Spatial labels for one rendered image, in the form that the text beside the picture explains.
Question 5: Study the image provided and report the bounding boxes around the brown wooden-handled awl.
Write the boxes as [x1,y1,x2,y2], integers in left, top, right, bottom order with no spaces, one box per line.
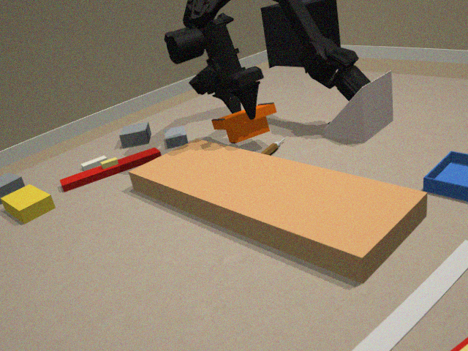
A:
[261,138,285,156]

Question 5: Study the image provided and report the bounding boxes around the blue shallow tray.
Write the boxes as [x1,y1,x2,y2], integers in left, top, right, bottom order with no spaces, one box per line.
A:
[423,151,468,202]

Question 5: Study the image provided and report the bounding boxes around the tan rectangular panel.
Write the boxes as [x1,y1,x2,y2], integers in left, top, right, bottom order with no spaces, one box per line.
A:
[129,139,427,284]

